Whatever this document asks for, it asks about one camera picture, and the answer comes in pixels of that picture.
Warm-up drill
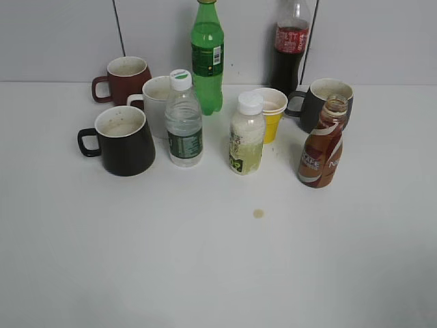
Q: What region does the black mug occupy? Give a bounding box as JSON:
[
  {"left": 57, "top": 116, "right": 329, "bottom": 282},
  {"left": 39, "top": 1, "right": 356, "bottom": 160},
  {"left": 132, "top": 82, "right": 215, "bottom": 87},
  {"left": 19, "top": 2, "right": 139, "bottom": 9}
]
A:
[{"left": 77, "top": 105, "right": 156, "bottom": 176}]

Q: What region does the brown coffee bottle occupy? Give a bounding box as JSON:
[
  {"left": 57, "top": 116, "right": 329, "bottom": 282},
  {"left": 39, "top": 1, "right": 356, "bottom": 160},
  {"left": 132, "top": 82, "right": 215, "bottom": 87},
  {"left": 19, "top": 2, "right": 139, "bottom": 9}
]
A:
[{"left": 298, "top": 94, "right": 348, "bottom": 188}]

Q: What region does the yellow paper cup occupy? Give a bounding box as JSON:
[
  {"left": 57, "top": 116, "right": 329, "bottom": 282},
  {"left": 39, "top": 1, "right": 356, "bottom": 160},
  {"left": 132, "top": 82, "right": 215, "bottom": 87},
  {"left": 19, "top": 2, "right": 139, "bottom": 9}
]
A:
[{"left": 264, "top": 110, "right": 283, "bottom": 144}]

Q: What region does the white paper cup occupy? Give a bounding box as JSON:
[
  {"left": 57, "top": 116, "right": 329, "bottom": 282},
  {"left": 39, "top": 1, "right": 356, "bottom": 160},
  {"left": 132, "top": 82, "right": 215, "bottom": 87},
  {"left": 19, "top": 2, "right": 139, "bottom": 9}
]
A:
[{"left": 253, "top": 87, "right": 288, "bottom": 115}]

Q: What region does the pale yellow drink bottle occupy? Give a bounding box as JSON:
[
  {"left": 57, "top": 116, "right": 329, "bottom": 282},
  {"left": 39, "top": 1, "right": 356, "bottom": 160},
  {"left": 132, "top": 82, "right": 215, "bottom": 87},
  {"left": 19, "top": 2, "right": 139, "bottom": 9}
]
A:
[{"left": 229, "top": 91, "right": 266, "bottom": 176}]

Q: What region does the clear water bottle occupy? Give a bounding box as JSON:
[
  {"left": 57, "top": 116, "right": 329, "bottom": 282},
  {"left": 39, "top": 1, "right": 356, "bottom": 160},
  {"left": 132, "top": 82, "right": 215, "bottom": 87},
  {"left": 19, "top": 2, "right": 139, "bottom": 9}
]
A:
[{"left": 165, "top": 69, "right": 203, "bottom": 167}]

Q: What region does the white mug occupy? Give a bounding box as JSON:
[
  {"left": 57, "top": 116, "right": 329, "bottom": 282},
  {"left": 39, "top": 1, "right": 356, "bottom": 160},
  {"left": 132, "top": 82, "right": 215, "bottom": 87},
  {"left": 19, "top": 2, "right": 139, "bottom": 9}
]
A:
[{"left": 126, "top": 75, "right": 171, "bottom": 139}]

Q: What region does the dark grey mug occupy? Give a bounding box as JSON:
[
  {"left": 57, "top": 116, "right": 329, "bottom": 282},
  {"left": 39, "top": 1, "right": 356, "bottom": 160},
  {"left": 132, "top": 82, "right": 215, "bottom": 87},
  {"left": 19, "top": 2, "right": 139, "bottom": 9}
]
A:
[{"left": 285, "top": 78, "right": 354, "bottom": 133}]

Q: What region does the green soda bottle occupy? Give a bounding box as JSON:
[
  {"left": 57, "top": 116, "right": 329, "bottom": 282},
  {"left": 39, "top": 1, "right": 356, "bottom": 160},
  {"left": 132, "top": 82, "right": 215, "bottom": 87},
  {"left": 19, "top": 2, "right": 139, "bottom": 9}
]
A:
[{"left": 191, "top": 1, "right": 225, "bottom": 115}]

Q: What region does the cola bottle red label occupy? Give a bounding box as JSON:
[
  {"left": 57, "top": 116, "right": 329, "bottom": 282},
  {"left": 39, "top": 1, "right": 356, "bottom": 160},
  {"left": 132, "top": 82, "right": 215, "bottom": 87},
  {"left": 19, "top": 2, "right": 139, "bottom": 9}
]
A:
[{"left": 270, "top": 1, "right": 311, "bottom": 95}]

